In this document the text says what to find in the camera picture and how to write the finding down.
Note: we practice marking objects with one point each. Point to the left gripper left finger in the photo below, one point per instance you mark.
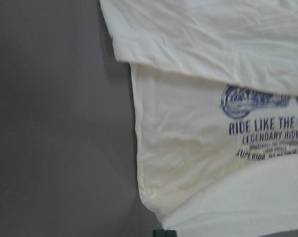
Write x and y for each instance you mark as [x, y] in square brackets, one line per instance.
[159, 233]

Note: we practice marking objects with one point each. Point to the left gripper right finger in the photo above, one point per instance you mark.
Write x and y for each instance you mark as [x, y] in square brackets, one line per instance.
[170, 233]

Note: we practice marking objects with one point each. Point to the beige long sleeve shirt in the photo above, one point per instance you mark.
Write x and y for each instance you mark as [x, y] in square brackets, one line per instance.
[215, 90]

